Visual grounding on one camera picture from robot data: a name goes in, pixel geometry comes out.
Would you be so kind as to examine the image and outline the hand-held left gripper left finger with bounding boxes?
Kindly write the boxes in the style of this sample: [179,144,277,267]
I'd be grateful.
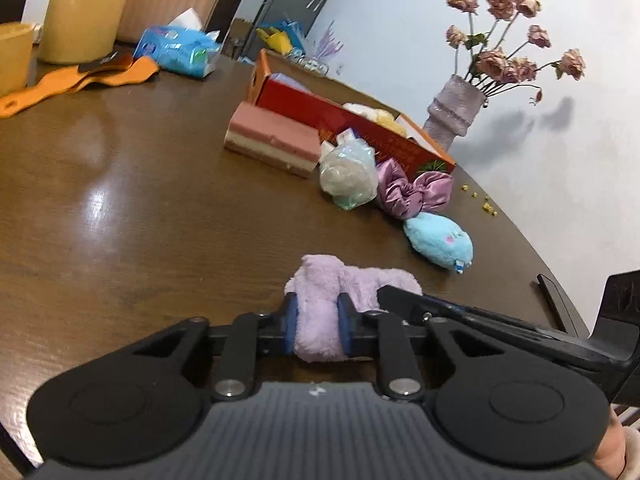
[131,292,301,403]

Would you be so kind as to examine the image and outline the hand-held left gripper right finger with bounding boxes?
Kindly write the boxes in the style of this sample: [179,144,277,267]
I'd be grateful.
[336,292,506,403]

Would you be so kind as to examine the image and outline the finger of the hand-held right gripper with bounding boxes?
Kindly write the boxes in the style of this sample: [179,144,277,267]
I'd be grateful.
[536,273,592,339]
[376,284,627,375]

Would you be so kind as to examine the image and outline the purple plush towel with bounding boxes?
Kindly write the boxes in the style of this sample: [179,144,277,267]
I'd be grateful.
[284,254,423,363]

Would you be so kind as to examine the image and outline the light blue plush toy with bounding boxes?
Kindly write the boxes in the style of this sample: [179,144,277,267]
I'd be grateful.
[403,211,474,276]

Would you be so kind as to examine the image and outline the pink layered sponge block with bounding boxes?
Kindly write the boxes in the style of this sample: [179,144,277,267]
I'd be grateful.
[223,101,322,179]

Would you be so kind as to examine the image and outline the red cardboard box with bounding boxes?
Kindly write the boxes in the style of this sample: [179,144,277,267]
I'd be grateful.
[246,49,457,176]

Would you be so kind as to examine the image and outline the person's right hand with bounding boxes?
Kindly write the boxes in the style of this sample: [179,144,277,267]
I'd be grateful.
[592,409,640,480]

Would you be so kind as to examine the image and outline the scattered yellow crumbs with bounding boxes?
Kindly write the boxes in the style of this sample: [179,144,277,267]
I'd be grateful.
[460,185,498,217]

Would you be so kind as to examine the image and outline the purple satin scrunchie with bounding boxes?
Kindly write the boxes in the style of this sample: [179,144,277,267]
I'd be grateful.
[376,158,455,220]

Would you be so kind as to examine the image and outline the yellow plush toy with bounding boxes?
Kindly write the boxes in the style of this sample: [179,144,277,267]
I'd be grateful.
[372,109,408,136]

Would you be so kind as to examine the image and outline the grey textured vase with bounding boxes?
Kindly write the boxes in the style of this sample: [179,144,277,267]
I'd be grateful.
[422,74,487,153]

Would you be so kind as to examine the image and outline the white plush toy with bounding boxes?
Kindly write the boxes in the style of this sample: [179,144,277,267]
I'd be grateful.
[342,102,378,120]

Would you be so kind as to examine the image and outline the dried pink roses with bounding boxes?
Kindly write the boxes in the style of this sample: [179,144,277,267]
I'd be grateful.
[445,0,587,106]

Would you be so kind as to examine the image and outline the colourful toy rack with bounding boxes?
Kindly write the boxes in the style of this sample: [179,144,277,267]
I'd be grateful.
[256,20,331,76]

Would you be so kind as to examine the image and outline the blue tissue pack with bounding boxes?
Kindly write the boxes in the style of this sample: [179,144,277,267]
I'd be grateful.
[132,9,222,79]

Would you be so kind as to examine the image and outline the pink suitcase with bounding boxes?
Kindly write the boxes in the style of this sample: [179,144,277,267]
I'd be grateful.
[116,0,233,45]

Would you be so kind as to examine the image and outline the yellow thermos jug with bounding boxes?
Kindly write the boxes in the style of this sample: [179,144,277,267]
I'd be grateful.
[37,0,138,66]

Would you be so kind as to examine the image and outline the yellow cup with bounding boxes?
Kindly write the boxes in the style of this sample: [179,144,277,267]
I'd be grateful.
[0,22,37,98]

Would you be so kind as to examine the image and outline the orange strap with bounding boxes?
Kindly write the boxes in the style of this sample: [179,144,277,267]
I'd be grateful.
[0,51,161,120]

